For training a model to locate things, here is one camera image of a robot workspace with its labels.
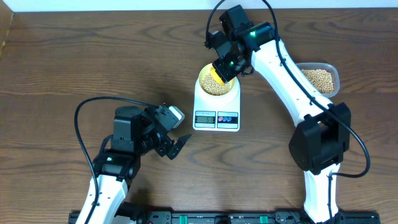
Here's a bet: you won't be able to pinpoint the soybeans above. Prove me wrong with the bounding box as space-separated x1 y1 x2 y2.
201 68 335 96

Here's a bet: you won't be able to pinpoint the black camera cable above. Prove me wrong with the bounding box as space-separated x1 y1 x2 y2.
204 0 371 223
73 96 161 224

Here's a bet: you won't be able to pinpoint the yellow plastic scoop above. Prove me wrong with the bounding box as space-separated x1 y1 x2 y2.
210 68 224 86

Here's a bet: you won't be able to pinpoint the yellow bowl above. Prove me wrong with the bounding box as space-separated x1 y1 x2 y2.
198 63 236 96

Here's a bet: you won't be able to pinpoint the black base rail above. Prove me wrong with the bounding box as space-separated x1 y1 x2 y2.
68 211 382 224

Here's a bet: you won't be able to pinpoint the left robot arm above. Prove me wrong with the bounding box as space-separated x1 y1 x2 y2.
77 105 190 223

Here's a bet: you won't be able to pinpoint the white digital kitchen scale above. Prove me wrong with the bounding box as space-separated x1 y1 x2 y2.
192 78 241 132

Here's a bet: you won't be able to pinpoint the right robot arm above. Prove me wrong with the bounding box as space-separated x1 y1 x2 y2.
205 5 351 223

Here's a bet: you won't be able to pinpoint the black left camera cable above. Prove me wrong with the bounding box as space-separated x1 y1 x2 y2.
73 96 161 224

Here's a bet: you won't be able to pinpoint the black right camera cable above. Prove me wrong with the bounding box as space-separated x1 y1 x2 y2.
204 0 371 223

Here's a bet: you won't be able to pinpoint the clear plastic container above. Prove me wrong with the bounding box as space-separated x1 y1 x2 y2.
296 62 340 98

